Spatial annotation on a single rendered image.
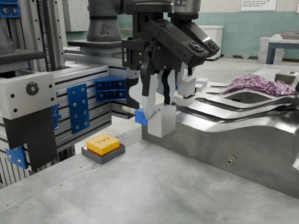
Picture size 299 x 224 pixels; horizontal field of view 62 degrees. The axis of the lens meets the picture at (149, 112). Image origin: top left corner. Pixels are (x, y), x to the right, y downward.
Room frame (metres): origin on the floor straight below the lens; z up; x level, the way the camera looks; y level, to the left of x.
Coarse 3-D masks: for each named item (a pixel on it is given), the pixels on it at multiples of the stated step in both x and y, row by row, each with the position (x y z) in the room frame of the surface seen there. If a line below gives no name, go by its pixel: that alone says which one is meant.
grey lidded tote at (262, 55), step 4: (260, 52) 6.61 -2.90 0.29; (264, 52) 6.56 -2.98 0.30; (276, 52) 6.41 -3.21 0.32; (280, 52) 6.36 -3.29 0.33; (284, 52) 6.61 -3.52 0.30; (260, 56) 6.62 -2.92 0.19; (264, 56) 6.57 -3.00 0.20; (276, 56) 6.42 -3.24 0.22; (280, 56) 6.37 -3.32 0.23; (260, 60) 6.62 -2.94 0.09; (264, 60) 6.57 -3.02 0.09; (276, 60) 6.42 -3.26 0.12; (280, 60) 6.37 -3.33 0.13; (276, 64) 6.42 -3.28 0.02
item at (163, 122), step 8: (160, 104) 0.49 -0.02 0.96; (168, 104) 0.49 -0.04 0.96; (136, 112) 0.49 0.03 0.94; (160, 112) 0.45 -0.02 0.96; (168, 112) 0.46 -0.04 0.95; (136, 120) 0.49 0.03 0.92; (144, 120) 0.48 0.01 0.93; (152, 120) 0.46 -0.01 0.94; (160, 120) 0.45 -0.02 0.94; (168, 120) 0.46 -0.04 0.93; (152, 128) 0.46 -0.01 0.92; (160, 128) 0.45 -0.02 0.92; (168, 128) 0.46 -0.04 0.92; (160, 136) 0.45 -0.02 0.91
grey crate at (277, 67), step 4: (264, 64) 4.03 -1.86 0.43; (268, 64) 4.05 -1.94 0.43; (272, 64) 4.03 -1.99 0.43; (268, 68) 3.71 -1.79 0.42; (272, 68) 3.69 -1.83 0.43; (276, 68) 4.00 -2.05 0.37; (280, 68) 3.97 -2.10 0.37; (284, 68) 3.95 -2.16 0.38; (288, 68) 3.93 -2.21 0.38; (292, 68) 3.91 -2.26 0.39; (296, 68) 3.88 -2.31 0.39
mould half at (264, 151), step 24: (192, 96) 0.77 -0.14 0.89; (216, 96) 0.78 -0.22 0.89; (192, 120) 0.58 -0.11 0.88; (264, 120) 0.47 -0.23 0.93; (288, 120) 0.46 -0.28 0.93; (168, 144) 0.59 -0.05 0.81; (192, 144) 0.54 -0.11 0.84; (216, 144) 0.50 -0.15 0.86; (240, 144) 0.47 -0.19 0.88; (264, 144) 0.44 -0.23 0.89; (288, 144) 0.41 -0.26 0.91; (240, 168) 0.46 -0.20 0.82; (264, 168) 0.43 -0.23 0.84; (288, 168) 0.41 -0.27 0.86; (288, 192) 0.40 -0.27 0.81
